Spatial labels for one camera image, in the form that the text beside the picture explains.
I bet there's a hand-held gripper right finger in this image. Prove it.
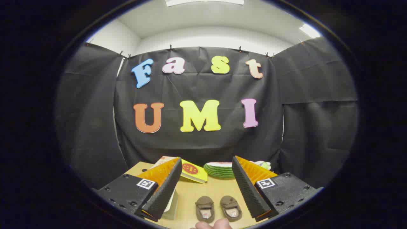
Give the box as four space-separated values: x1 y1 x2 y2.
231 156 324 222

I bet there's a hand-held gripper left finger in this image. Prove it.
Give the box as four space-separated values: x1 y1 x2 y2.
92 157 183 222

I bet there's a beige fabric storage box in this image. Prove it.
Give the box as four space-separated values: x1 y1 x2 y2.
162 188 179 220

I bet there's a brown fuzzy shoe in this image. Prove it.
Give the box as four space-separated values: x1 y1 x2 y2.
220 196 243 222
195 196 215 223

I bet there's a thick beige paperback book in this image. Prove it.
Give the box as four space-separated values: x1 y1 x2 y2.
152 156 177 169

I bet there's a pink and green plush toy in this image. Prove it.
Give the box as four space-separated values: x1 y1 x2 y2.
250 161 272 170

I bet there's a watermelon slice plush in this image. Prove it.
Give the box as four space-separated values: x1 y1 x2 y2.
203 162 235 178

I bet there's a yellow book with red circle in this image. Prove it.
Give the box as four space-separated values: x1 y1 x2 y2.
181 158 208 184

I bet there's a small ceiling light panel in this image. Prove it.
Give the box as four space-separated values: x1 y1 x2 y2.
299 24 321 38

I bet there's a long ceiling light panel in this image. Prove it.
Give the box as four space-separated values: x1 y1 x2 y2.
165 0 245 7

